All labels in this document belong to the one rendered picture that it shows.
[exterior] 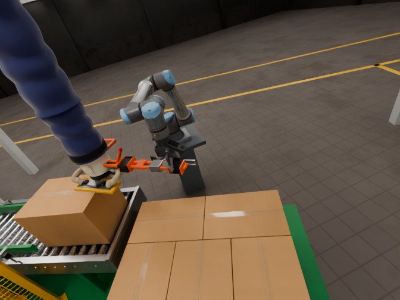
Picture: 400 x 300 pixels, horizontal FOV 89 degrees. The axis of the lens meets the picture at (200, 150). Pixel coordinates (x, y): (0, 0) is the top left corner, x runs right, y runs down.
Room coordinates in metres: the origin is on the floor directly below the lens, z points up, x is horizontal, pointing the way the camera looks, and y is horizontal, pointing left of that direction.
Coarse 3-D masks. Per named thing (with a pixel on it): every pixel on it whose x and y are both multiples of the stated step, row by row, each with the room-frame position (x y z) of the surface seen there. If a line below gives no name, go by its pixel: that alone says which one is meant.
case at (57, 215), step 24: (48, 192) 1.34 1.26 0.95; (72, 192) 1.26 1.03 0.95; (120, 192) 1.38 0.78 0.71; (24, 216) 1.14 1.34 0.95; (48, 216) 1.08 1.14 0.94; (72, 216) 1.03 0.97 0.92; (96, 216) 1.07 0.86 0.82; (120, 216) 1.23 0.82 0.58; (48, 240) 1.13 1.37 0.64; (72, 240) 1.08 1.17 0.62; (96, 240) 1.03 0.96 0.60
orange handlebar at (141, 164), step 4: (108, 140) 1.44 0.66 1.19; (112, 140) 1.41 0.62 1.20; (108, 144) 1.37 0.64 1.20; (112, 144) 1.38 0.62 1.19; (108, 148) 1.34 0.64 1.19; (108, 160) 1.15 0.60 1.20; (112, 160) 1.14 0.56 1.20; (140, 160) 1.04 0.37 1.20; (144, 160) 1.03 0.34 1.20; (104, 164) 1.12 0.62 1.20; (108, 164) 1.10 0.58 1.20; (112, 164) 1.09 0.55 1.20; (116, 164) 1.08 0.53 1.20; (136, 164) 1.01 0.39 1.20; (140, 164) 1.00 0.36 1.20; (144, 164) 1.03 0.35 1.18; (184, 164) 0.90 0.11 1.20; (140, 168) 1.00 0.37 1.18; (144, 168) 0.98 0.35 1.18; (148, 168) 0.96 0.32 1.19; (160, 168) 0.93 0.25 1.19; (164, 168) 0.91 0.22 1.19; (184, 168) 0.87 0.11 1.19
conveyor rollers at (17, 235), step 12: (0, 216) 1.72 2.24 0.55; (12, 216) 1.67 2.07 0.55; (0, 228) 1.57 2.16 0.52; (12, 228) 1.51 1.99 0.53; (0, 240) 1.38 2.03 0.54; (12, 240) 1.33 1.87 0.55; (24, 240) 1.32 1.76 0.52; (36, 240) 1.25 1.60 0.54; (36, 252) 1.13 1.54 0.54; (48, 252) 1.11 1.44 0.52; (60, 252) 1.06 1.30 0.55; (72, 252) 1.03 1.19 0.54; (84, 252) 1.01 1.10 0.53
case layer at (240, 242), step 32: (256, 192) 1.11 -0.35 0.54; (160, 224) 1.06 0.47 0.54; (192, 224) 0.98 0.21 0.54; (224, 224) 0.90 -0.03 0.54; (256, 224) 0.84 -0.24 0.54; (128, 256) 0.87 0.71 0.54; (160, 256) 0.80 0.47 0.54; (192, 256) 0.74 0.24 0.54; (224, 256) 0.68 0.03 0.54; (256, 256) 0.63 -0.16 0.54; (288, 256) 0.58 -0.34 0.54; (128, 288) 0.65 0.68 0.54; (160, 288) 0.60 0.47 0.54; (192, 288) 0.55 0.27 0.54; (224, 288) 0.50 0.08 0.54; (256, 288) 0.46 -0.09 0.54; (288, 288) 0.42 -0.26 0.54
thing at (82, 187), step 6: (84, 180) 1.17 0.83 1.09; (102, 180) 1.12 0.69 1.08; (78, 186) 1.12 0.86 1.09; (84, 186) 1.10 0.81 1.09; (90, 186) 1.08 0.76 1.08; (96, 186) 1.07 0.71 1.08; (102, 186) 1.05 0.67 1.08; (114, 186) 1.02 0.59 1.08; (96, 192) 1.03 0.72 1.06; (102, 192) 1.01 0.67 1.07; (108, 192) 0.99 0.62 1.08
